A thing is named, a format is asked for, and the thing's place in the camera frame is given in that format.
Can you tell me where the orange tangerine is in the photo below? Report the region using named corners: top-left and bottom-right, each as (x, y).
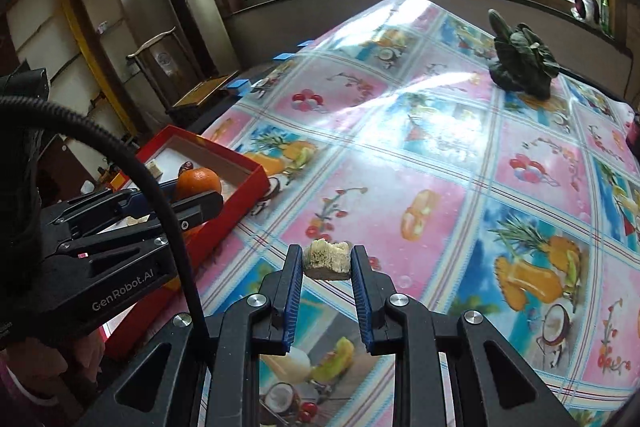
top-left (174, 167), bottom-right (222, 202)

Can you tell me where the pale sugarcane wedge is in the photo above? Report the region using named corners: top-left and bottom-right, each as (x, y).
top-left (303, 239), bottom-right (352, 281)

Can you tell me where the large round sugarcane chunk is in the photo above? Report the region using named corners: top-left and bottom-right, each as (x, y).
top-left (125, 216), bottom-right (149, 227)

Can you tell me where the beige sugarcane chunk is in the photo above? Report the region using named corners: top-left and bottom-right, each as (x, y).
top-left (145, 159), bottom-right (163, 180)

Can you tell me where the person hand red sleeve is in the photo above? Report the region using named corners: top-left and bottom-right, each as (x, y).
top-left (1, 329), bottom-right (105, 405)

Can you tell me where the red shallow box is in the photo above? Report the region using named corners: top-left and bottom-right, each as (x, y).
top-left (106, 126), bottom-right (269, 359)

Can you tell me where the wooden stool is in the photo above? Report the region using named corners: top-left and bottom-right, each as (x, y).
top-left (127, 27), bottom-right (200, 110)

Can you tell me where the colourful fruit print tablecloth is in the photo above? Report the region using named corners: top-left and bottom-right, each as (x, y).
top-left (196, 0), bottom-right (639, 426)

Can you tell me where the tall white air conditioner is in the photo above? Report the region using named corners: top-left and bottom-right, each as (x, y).
top-left (168, 0), bottom-right (240, 78)

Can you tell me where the dark green leafy vegetable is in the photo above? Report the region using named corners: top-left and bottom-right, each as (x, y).
top-left (488, 9), bottom-right (560, 101)

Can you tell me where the green bottle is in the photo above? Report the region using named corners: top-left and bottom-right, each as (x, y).
top-left (600, 0), bottom-right (611, 36)

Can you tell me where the black corrugated cable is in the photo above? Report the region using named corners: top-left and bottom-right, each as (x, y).
top-left (0, 95), bottom-right (212, 333)

